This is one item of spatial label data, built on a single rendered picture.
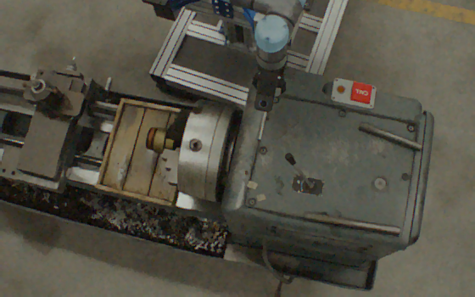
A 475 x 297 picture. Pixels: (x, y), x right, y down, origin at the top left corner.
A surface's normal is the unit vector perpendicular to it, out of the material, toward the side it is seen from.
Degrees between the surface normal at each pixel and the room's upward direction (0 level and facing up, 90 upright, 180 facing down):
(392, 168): 0
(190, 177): 51
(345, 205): 0
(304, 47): 0
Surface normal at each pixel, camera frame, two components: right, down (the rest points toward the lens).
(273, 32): -0.05, -0.30
